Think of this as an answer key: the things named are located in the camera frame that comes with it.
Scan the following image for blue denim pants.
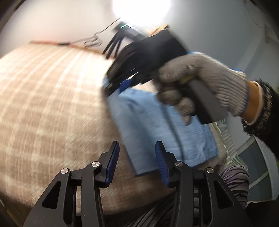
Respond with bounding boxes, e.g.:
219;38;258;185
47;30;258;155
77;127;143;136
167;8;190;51
106;87;221;176

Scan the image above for right forearm dark sleeve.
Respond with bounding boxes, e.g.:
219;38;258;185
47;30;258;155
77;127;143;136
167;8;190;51
242;79;278;137

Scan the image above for right hand knit glove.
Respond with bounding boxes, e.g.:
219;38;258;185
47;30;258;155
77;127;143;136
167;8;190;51
154;53;249;124

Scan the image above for orange bed sheet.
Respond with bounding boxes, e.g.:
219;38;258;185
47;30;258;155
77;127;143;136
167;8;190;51
29;41;105;56

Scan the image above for green white striped pillow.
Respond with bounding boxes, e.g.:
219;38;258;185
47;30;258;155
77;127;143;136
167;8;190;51
209;119;248;173

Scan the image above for checkered beige bed blanket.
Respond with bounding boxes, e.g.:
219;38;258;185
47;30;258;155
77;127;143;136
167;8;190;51
0;43;218;214

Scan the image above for white ring light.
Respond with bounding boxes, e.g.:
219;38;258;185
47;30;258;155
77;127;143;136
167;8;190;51
112;0;173;32

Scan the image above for ring light black cable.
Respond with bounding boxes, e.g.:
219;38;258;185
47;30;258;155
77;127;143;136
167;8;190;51
57;17;121;49

